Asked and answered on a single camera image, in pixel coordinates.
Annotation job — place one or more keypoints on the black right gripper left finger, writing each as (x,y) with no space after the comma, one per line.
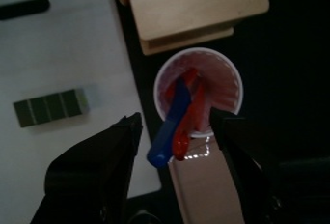
(93,176)

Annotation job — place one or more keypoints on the dark green sushi roll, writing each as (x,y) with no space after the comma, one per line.
(46,107)

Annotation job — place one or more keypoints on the blue toy knife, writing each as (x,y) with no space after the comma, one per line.
(164,137)

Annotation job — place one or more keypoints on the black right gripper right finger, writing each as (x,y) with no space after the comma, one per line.
(244,157)

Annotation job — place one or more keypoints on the white cutting board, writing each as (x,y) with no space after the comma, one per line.
(64,57)

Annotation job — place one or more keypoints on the wooden box with slot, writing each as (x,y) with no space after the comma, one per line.
(192,5)

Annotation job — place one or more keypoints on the pink plastic tray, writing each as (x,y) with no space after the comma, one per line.
(201,186)

